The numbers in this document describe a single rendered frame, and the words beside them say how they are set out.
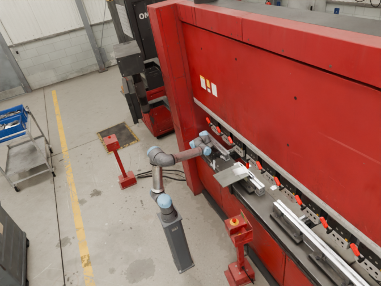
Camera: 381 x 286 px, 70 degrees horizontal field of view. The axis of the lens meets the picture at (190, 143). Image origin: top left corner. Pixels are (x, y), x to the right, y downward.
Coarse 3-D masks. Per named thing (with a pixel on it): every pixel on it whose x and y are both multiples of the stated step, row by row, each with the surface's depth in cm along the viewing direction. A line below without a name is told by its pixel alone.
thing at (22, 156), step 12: (24, 108) 450; (0, 144) 378; (24, 144) 476; (36, 144) 401; (48, 144) 496; (12, 156) 450; (24, 156) 445; (36, 156) 439; (0, 168) 393; (12, 168) 422; (24, 168) 417
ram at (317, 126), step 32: (192, 32) 229; (192, 64) 254; (224, 64) 199; (256, 64) 163; (288, 64) 139; (224, 96) 219; (256, 96) 176; (288, 96) 148; (320, 96) 127; (352, 96) 112; (256, 128) 191; (288, 128) 158; (320, 128) 135; (352, 128) 118; (288, 160) 170; (320, 160) 143; (352, 160) 124; (320, 192) 153; (352, 192) 132; (352, 224) 140
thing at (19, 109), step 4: (20, 104) 445; (8, 108) 440; (12, 108) 442; (16, 108) 445; (20, 108) 447; (0, 112) 437; (4, 112) 439; (8, 112) 430; (12, 112) 437; (16, 112) 428; (20, 112) 444; (24, 112) 439; (0, 116) 427; (4, 116) 424; (8, 116) 421; (12, 116) 416; (24, 116) 428; (0, 120) 411; (24, 120) 427
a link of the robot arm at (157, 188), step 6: (150, 150) 219; (156, 150) 217; (162, 150) 220; (150, 156) 218; (150, 162) 222; (156, 168) 224; (156, 174) 227; (156, 180) 230; (162, 180) 235; (156, 186) 233; (162, 186) 237; (150, 192) 243; (156, 192) 234; (162, 192) 237
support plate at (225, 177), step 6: (228, 168) 248; (234, 168) 246; (216, 174) 244; (222, 174) 242; (228, 174) 241; (240, 174) 239; (246, 174) 238; (222, 180) 236; (228, 180) 235; (234, 180) 234; (222, 186) 231
